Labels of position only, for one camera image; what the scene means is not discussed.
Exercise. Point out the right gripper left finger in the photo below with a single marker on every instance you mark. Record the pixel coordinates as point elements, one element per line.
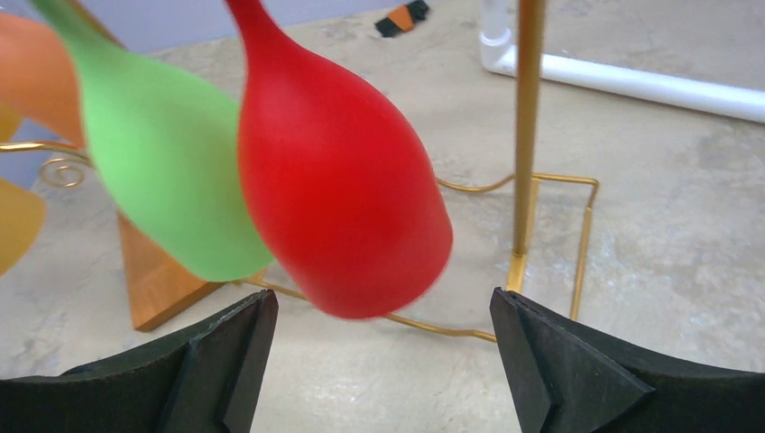
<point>206,377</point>

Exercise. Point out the small orange black object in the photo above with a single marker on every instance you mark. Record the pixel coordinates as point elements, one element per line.
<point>402,19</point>

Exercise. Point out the yellow goblet front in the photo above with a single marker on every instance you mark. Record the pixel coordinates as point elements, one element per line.
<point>22,211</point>

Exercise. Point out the green plastic goblet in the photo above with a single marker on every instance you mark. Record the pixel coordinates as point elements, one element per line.
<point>164,144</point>

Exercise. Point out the red plastic goblet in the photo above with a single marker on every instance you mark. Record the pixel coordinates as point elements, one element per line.
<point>336,180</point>

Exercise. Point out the white pvc pipe frame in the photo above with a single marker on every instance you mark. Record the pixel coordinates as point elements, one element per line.
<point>499,55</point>

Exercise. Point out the orange plastic goblet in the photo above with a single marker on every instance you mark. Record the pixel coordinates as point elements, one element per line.
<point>38,79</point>

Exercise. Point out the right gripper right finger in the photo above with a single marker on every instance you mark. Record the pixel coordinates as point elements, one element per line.
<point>568,377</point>

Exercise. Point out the gold scroll glass rack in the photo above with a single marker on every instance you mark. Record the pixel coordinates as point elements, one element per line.
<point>158,288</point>

